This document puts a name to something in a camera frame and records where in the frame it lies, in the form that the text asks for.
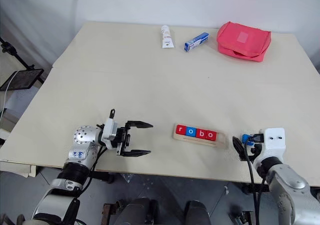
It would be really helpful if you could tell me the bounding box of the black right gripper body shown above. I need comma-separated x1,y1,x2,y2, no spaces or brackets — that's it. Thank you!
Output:
249,144,262,159

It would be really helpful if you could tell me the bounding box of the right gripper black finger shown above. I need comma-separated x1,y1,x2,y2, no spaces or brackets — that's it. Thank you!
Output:
249,133,265,143
232,136,247,161

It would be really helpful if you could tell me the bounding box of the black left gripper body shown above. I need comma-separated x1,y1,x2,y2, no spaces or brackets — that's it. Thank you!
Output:
115,126,132,157

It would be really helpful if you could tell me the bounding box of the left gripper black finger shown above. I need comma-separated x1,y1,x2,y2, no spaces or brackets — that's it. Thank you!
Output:
121,148,152,158
125,120,154,131

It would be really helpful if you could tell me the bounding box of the wooden letter tile rack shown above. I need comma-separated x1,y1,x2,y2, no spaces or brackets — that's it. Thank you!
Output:
171,122,229,150

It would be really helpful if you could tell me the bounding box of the red letter tile o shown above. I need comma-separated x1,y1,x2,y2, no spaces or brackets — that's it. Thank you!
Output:
204,129,217,141

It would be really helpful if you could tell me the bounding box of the crumpled clear plastic wrap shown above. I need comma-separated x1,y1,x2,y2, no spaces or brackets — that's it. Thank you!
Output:
120,173,137,184

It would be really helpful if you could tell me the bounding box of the dark rounded shape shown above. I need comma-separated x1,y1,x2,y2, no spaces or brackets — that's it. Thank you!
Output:
184,200,214,225

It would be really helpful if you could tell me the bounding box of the white squeeze tube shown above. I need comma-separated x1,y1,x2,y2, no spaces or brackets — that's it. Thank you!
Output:
160,24,175,50

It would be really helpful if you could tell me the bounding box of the pink fabric pouch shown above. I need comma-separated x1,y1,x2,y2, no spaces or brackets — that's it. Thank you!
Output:
216,21,273,63

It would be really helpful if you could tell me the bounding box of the blue and white carton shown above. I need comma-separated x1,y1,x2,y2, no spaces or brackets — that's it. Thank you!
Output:
184,32,210,53

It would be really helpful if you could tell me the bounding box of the black tablet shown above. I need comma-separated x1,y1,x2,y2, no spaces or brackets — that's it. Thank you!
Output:
0,68,45,91

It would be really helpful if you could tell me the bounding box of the black tablet stand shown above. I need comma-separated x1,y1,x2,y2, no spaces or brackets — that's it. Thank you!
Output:
0,36,46,85

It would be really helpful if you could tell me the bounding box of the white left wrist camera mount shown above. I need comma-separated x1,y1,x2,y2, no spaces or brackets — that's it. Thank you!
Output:
101,117,119,150

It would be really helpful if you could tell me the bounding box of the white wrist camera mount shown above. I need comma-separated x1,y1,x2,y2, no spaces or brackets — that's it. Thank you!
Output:
101,117,119,150
252,127,287,166

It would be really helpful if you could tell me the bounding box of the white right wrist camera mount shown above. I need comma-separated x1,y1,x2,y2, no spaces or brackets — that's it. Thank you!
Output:
252,127,287,166

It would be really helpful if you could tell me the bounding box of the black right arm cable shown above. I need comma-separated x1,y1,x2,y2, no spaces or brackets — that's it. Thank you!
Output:
243,139,270,225

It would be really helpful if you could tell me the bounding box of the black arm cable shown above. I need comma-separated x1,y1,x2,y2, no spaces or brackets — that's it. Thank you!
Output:
79,108,117,193
243,139,270,225

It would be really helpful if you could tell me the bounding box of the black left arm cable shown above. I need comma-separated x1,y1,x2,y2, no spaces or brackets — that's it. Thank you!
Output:
79,108,117,193

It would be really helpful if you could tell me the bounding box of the black table frame bar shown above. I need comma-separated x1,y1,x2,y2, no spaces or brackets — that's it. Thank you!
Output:
240,183,270,195
94,170,114,184

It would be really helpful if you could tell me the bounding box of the white charging cable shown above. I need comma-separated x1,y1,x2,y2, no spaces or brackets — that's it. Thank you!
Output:
0,71,19,121

